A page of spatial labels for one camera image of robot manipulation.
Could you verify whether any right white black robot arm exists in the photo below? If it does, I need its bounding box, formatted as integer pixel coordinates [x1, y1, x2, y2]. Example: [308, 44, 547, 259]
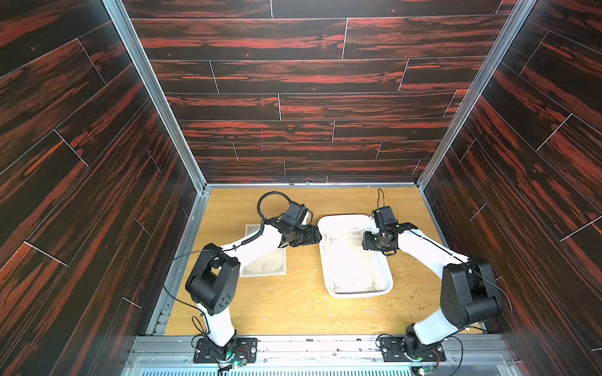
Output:
[362, 219, 503, 361]

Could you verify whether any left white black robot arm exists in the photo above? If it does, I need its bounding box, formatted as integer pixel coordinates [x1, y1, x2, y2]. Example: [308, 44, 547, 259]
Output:
[185, 220, 321, 348]

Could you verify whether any white plastic storage tray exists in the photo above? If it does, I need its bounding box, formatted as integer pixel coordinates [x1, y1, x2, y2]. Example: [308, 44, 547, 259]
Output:
[318, 215, 393, 299]

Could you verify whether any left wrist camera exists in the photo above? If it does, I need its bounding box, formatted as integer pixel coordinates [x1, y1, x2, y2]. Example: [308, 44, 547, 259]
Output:
[282, 201, 309, 227]

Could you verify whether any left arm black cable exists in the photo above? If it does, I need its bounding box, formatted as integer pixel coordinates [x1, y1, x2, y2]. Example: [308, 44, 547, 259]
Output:
[256, 190, 293, 221]

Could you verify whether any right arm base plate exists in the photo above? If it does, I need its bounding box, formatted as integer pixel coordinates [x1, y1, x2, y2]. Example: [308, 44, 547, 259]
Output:
[376, 334, 446, 363]

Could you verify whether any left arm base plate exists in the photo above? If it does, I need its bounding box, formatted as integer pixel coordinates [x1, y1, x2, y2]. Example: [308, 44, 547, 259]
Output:
[193, 336, 258, 367]

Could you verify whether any front aluminium rail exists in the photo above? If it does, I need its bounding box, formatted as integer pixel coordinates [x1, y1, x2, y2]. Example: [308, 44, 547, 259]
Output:
[122, 335, 526, 375]

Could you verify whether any right aluminium frame post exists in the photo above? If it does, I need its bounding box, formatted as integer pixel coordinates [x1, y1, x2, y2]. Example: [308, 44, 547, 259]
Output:
[416, 0, 536, 193]

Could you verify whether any aluminium frame post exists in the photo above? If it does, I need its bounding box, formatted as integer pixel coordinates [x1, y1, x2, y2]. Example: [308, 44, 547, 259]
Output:
[416, 0, 536, 193]
[102, 0, 207, 194]

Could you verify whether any left aluminium frame post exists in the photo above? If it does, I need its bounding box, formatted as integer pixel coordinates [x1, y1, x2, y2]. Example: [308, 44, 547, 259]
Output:
[102, 0, 207, 194]

